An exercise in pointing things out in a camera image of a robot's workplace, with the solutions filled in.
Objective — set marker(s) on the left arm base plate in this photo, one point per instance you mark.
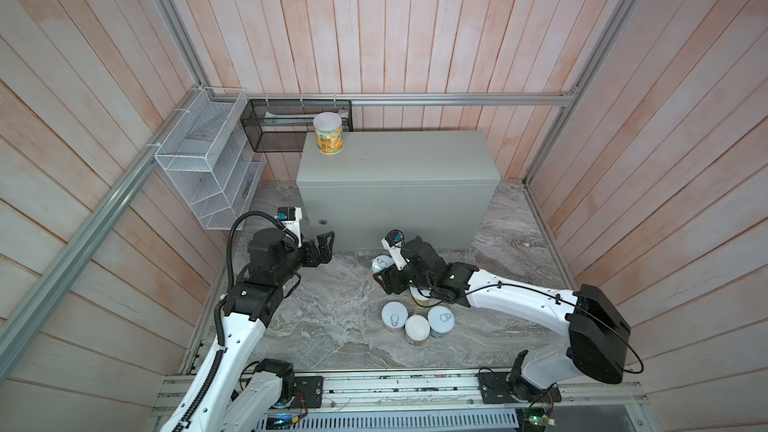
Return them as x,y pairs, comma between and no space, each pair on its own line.
304,392

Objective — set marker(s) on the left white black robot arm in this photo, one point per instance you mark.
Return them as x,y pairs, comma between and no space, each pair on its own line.
241,319

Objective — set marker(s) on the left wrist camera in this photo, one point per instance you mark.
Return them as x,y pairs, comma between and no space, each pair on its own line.
291,218

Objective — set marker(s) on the orange label can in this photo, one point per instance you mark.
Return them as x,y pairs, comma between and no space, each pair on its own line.
380,263

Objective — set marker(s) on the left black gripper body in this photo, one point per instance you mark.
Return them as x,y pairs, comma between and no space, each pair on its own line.
307,256

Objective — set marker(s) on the grey metal cabinet box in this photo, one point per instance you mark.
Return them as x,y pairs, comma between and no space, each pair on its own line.
433,184

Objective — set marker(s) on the blue label can front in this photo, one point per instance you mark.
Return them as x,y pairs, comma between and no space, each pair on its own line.
441,321

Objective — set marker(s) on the white wire mesh shelf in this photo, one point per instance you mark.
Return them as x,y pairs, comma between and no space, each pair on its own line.
207,156

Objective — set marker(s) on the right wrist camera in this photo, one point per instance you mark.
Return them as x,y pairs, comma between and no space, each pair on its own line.
393,240

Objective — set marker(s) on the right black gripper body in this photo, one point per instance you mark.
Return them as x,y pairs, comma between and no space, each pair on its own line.
403,277

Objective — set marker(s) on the aluminium front rail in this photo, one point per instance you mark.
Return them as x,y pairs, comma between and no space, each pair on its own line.
442,389

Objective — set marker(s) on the black mesh basket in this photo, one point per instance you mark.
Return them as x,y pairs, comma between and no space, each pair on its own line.
281,125

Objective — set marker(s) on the pink label can front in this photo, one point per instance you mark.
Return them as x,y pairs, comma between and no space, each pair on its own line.
394,316

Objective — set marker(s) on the yellow label can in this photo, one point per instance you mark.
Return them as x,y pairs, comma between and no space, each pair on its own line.
328,128

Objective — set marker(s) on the yellow can centre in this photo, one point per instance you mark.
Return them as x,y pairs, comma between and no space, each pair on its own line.
418,298

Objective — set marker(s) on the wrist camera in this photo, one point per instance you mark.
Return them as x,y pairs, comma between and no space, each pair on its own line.
393,240
291,218

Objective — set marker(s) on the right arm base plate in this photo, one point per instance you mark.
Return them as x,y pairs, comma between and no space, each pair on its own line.
506,387

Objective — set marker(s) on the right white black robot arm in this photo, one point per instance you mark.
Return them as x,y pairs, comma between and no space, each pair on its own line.
594,337

